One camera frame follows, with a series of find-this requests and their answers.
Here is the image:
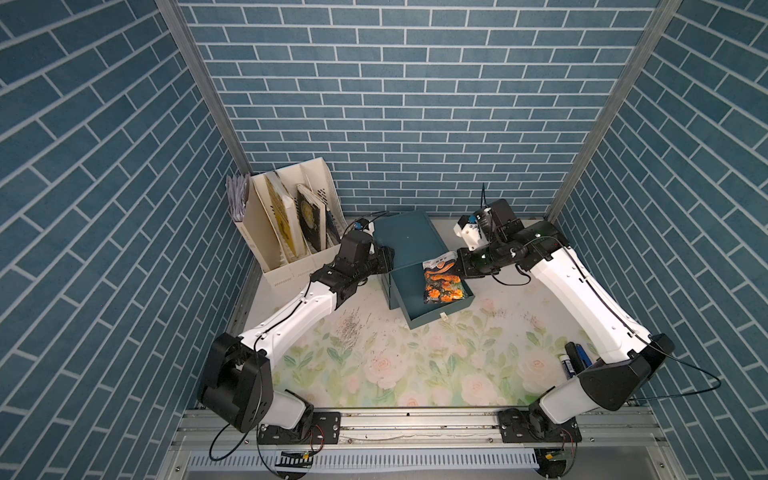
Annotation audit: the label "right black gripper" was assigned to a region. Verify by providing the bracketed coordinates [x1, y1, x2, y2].
[446, 243, 502, 278]

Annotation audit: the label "teal top drawer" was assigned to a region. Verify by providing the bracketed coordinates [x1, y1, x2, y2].
[385, 264, 475, 330]

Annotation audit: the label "teal plastic drawer cabinet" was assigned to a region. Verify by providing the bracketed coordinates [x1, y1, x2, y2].
[374, 211, 447, 320]

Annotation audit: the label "orange flower seed bag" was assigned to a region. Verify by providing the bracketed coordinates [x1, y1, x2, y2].
[422, 252, 467, 304]

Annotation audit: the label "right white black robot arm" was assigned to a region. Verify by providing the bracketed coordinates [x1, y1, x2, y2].
[454, 200, 674, 442]

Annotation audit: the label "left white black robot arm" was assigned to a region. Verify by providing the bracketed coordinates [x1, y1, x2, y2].
[198, 231, 395, 438]

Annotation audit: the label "dark sunflower cover book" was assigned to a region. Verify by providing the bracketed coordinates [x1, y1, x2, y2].
[297, 184, 327, 252]

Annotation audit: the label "yellow cover book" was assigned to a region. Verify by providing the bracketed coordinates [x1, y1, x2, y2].
[265, 172, 306, 262]

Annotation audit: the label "cream file organizer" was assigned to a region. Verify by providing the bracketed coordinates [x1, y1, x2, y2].
[226, 157, 347, 287]

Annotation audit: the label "white blue glue stick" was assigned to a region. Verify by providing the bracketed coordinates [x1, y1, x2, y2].
[558, 354, 576, 379]

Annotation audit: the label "blue black pen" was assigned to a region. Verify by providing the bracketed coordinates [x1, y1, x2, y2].
[565, 342, 593, 374]

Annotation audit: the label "purple paper stack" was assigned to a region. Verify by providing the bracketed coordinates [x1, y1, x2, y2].
[225, 174, 250, 222]

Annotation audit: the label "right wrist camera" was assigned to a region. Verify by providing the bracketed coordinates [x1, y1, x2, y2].
[454, 207, 493, 251]

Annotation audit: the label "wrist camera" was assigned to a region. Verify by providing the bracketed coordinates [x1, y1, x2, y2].
[350, 218, 375, 235]
[454, 207, 493, 251]

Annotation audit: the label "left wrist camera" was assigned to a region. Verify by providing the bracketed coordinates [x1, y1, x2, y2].
[350, 218, 375, 235]

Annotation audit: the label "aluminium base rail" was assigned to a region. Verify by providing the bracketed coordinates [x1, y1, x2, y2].
[158, 406, 685, 479]

